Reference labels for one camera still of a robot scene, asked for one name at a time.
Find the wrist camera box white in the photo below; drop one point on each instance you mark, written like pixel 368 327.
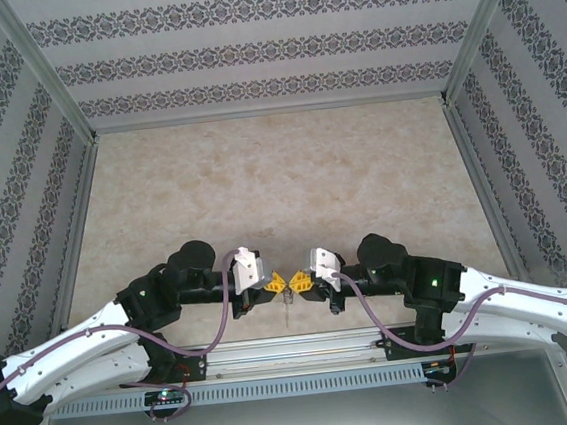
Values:
pixel 325 266
pixel 249 271

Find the aluminium table side rail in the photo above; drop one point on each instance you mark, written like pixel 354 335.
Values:
pixel 80 217
pixel 481 178

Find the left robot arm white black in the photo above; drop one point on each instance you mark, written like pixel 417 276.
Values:
pixel 67 364

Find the aluminium frame crossbeam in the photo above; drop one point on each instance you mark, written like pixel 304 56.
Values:
pixel 264 112

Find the aluminium mounting rail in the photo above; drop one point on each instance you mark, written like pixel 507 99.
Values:
pixel 297 352

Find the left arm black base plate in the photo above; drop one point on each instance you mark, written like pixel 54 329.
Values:
pixel 197 364

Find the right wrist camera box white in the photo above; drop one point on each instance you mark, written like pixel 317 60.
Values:
pixel 325 266

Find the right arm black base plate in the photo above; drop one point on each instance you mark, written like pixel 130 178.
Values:
pixel 399 344

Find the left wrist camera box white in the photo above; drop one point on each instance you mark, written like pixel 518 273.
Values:
pixel 249 271

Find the grey carabiner keyring organizer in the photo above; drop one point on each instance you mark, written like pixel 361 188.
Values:
pixel 287 307

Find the aluminium frame post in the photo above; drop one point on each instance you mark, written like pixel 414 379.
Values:
pixel 41 70
pixel 482 27

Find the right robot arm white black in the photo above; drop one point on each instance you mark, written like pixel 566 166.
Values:
pixel 524 310

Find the grey metal sheet panel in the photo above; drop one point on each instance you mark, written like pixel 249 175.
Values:
pixel 304 424

